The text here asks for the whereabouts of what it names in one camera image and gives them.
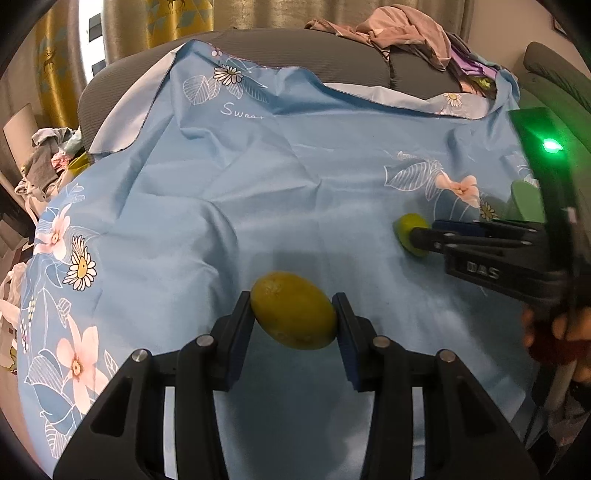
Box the green plastic bowl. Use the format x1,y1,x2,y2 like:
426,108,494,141
504,180,546,223

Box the purple clothing pile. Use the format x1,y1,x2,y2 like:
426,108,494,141
448,33,499,100

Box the person's right hand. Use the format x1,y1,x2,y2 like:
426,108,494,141
521,306,590,385

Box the pink clothing pile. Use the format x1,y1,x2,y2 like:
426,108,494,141
304,5,452,71

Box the beige and yellow curtains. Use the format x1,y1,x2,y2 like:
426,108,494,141
0,0,477,135

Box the grey sofa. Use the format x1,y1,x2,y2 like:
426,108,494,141
77,28,591,149

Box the white plastic bag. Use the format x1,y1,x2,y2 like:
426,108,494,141
0,262,29,375

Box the yellow green tomato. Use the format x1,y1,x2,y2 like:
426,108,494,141
250,271,337,350

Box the clothes heap on left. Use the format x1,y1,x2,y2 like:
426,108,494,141
15,127,92,217

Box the white board panel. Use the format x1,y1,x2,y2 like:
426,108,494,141
3,103,38,170

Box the blue floral tablecloth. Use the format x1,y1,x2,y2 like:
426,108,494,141
18,41,533,472

